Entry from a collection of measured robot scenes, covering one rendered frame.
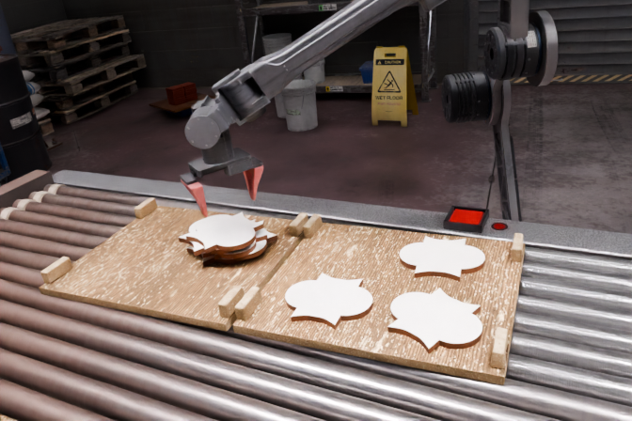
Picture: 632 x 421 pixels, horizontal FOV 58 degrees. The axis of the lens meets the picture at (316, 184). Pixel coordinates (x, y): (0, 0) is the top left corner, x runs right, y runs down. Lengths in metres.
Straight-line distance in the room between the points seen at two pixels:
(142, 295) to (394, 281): 0.44
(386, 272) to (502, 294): 0.20
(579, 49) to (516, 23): 4.05
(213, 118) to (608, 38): 4.95
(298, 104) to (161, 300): 3.73
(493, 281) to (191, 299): 0.51
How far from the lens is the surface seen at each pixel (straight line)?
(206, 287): 1.04
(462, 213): 1.20
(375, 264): 1.03
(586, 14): 5.60
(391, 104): 4.60
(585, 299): 1.01
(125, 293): 1.08
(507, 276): 1.00
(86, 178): 1.75
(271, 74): 0.97
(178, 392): 0.87
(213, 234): 1.08
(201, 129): 0.93
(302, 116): 4.69
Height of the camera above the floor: 1.48
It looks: 24 degrees down
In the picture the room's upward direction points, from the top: 7 degrees counter-clockwise
